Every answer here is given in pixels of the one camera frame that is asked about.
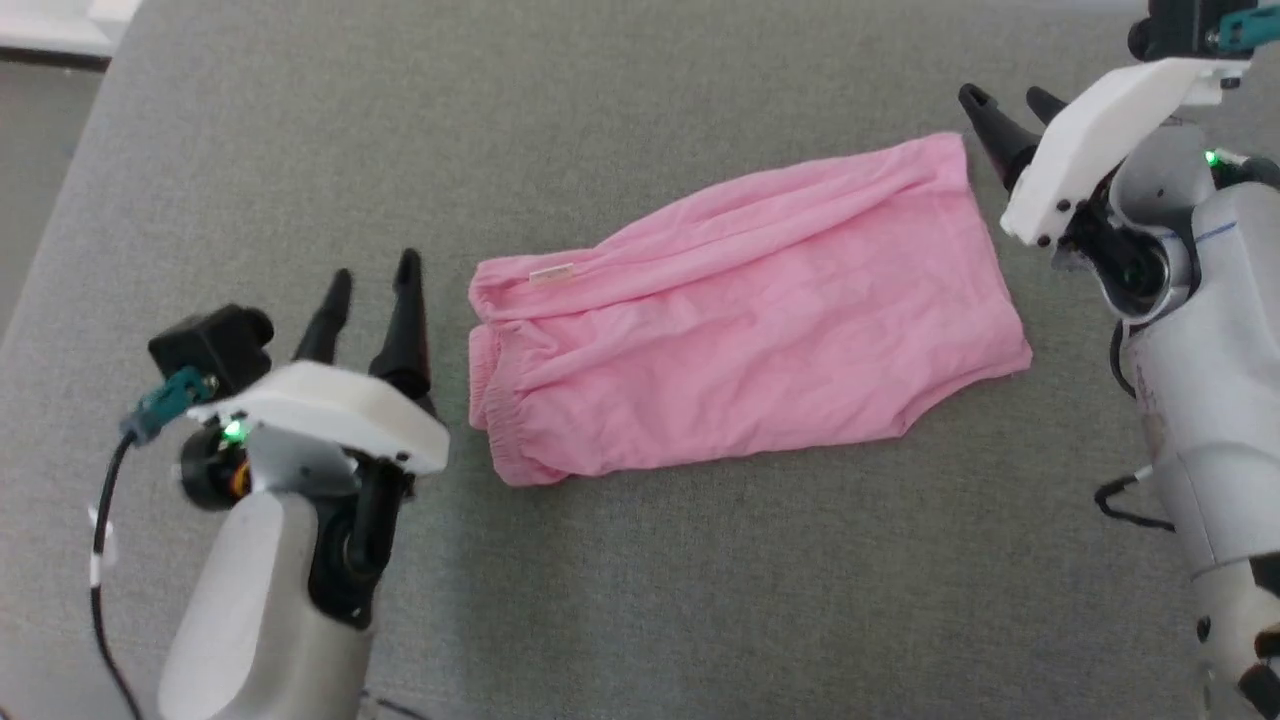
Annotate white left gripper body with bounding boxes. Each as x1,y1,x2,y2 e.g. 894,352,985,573
178,361,450,512

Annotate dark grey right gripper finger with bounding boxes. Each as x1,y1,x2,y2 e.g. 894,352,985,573
1026,87,1071,128
957,83,1043,193

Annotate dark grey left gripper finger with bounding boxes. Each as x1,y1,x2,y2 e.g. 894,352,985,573
369,249,434,398
294,268,354,366

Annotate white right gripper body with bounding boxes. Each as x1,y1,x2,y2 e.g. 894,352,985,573
999,57,1253,248

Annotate pink shorts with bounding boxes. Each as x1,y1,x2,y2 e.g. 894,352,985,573
467,132,1034,488

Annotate grey fabric sofa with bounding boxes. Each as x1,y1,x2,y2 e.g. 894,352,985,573
0,0,1280,720

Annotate white ledge board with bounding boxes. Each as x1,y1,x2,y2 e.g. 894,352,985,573
0,0,143,63

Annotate left arm teal-plug black cable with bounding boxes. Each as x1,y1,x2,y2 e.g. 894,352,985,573
88,366,219,720

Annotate arm teal-plug black cable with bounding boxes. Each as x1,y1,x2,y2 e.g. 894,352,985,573
1216,3,1280,53
88,366,219,720

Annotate right arm teal-plug black cable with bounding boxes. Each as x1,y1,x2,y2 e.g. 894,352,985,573
1216,3,1280,53

